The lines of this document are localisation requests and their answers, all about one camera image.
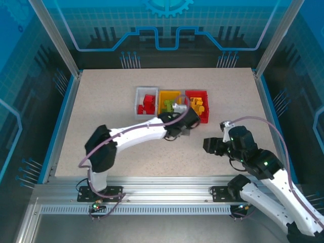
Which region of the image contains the red plastic bin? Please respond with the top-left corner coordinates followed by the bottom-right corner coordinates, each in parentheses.
top-left (184, 90), bottom-right (211, 124)

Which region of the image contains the yellow plastic bin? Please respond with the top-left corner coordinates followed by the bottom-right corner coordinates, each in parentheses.
top-left (157, 90), bottom-right (182, 117)

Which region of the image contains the white plastic bin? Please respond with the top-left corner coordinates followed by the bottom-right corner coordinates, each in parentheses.
top-left (134, 87), bottom-right (159, 120)

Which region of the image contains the blue table edge strip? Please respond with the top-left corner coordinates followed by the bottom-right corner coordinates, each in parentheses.
top-left (258, 75), bottom-right (299, 185)
top-left (37, 75), bottom-right (76, 185)

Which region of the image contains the steel sheet panel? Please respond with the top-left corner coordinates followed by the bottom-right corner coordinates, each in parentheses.
top-left (31, 214), bottom-right (304, 243)

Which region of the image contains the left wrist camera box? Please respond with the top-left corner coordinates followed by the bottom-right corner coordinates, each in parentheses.
top-left (172, 102), bottom-right (189, 113)

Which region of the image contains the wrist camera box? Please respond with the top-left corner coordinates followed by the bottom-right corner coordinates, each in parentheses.
top-left (219, 120), bottom-right (235, 132)
top-left (172, 102), bottom-right (189, 113)

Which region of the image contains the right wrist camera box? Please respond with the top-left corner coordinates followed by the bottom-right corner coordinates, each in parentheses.
top-left (219, 120), bottom-right (235, 132)

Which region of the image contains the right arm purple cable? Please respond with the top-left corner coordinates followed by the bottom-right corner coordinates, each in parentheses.
top-left (229, 115), bottom-right (320, 228)

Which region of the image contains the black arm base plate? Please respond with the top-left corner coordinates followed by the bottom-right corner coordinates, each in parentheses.
top-left (77, 186), bottom-right (124, 203)
top-left (211, 186), bottom-right (258, 203)

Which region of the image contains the aluminium front rail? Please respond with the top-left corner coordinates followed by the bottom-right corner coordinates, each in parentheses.
top-left (31, 176), bottom-right (303, 206)

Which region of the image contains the white slotted cable duct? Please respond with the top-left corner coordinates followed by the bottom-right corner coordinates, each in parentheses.
top-left (39, 205), bottom-right (232, 216)

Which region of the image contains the aluminium frame post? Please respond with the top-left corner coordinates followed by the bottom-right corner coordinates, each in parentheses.
top-left (28, 0), bottom-right (83, 78)
top-left (254, 0), bottom-right (303, 79)

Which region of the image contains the aluminium side rail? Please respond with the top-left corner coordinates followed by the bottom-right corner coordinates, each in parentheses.
top-left (42, 70), bottom-right (84, 184)

